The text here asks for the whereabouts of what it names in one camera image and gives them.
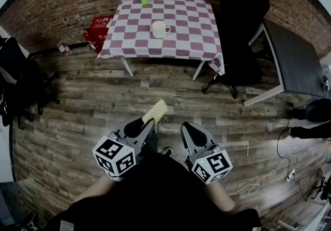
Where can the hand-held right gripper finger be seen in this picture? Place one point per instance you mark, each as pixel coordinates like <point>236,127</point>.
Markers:
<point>186,135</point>
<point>209,140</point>

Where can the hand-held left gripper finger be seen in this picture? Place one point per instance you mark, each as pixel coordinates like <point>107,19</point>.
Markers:
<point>148,133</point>
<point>119,129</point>

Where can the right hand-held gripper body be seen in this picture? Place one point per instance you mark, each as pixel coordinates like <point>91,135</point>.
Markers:
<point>214,165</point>

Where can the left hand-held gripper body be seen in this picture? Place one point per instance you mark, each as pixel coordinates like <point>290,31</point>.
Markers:
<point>113,147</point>

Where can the yellow sponge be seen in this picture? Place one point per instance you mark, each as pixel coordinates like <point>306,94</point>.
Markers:
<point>156,111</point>

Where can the person's left forearm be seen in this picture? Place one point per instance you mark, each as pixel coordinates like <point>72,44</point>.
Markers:
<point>91,190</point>

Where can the person's right forearm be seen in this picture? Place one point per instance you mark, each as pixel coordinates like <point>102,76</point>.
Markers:
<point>223,197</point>

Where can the person's black shoe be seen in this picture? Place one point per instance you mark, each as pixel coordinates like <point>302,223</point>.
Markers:
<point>167,152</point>

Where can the person's black shirt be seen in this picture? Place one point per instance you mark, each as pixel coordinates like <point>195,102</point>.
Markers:
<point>160,193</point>

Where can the white-legged table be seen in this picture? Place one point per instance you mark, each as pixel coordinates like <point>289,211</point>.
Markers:
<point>128,67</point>

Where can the white power strip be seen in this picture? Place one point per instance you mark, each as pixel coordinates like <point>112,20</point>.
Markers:
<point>290,175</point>

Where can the red fire extinguisher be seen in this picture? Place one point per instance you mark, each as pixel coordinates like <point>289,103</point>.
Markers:
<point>89,38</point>
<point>67,50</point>
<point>60,47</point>

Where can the red fire extinguisher box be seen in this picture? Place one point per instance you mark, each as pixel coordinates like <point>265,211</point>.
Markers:
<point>99,33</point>

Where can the black metal bar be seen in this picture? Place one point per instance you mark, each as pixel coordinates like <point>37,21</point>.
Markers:
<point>51,50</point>

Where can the pink white checkered tablecloth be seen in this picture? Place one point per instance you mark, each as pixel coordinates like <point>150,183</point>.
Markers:
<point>181,28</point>

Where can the black chair with bags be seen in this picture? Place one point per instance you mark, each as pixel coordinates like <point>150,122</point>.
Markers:
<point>18,82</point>

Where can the black high-back office chair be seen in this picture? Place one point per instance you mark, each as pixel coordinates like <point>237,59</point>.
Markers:
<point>240,31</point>

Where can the dark desk with white frame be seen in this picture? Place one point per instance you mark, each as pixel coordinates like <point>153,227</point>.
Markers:
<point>294,57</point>

